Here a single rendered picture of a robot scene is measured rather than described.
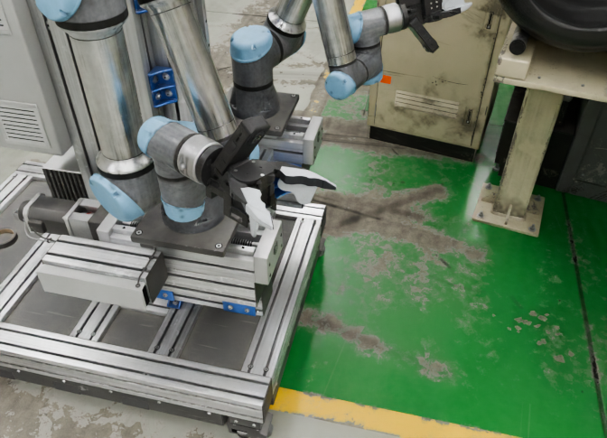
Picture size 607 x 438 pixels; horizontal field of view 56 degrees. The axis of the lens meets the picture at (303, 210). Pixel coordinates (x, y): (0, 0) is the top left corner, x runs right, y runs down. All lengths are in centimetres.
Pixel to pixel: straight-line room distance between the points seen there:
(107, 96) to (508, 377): 150
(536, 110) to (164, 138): 158
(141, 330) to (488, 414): 108
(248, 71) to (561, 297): 140
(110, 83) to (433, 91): 187
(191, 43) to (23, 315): 118
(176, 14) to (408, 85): 178
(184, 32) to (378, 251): 145
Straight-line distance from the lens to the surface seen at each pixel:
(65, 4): 95
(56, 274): 144
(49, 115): 151
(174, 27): 105
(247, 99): 166
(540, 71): 189
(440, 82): 266
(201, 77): 106
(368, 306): 209
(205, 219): 131
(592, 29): 175
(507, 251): 241
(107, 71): 103
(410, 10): 163
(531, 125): 230
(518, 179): 244
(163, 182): 103
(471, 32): 254
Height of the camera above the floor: 160
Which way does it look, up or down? 41 degrees down
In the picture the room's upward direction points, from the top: straight up
